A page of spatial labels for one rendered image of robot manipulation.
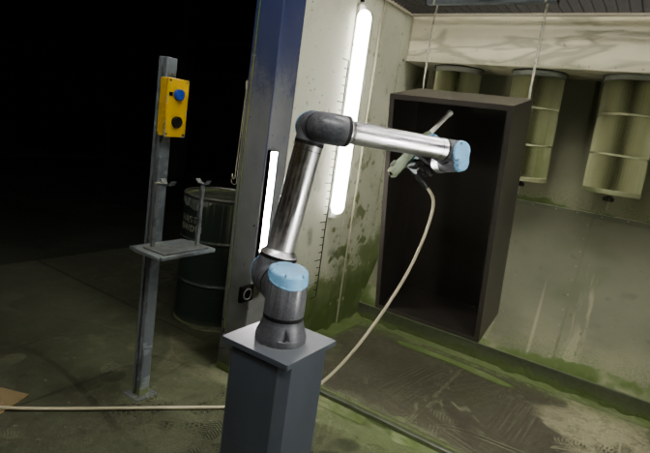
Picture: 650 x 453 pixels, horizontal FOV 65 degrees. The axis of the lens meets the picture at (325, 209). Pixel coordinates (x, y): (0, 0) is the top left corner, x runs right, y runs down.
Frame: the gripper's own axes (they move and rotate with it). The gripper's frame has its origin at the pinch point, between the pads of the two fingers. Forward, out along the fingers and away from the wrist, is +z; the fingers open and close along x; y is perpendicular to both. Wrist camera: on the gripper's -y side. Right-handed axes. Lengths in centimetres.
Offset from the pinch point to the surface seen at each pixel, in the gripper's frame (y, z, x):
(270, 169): -36, 43, -43
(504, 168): 20.5, -37.2, 15.5
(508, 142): 11.2, -40.6, 22.3
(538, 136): 69, 27, 105
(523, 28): 10, 28, 142
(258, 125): -56, 46, -31
